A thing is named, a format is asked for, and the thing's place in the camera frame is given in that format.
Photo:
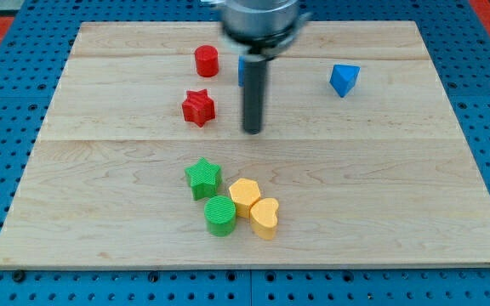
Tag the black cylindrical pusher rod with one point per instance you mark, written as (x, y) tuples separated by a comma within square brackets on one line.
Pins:
[(253, 94)]

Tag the red star block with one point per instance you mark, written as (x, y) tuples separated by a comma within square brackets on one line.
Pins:
[(198, 107)]

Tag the blue triangle block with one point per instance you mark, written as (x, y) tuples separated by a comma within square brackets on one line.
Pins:
[(343, 78)]

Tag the green star block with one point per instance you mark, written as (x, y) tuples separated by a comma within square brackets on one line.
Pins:
[(204, 179)]

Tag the blue block behind rod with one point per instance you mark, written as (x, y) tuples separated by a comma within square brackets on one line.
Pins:
[(240, 71)]

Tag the red cylinder block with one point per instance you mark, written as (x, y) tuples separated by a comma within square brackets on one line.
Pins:
[(207, 61)]

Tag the yellow hexagon block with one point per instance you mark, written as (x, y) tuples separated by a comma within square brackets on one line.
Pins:
[(244, 193)]

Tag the wooden board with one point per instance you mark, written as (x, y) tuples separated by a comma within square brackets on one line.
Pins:
[(380, 179)]

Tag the green cylinder block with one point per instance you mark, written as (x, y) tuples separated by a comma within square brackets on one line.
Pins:
[(220, 215)]

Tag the yellow heart block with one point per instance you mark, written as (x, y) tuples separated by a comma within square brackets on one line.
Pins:
[(264, 218)]

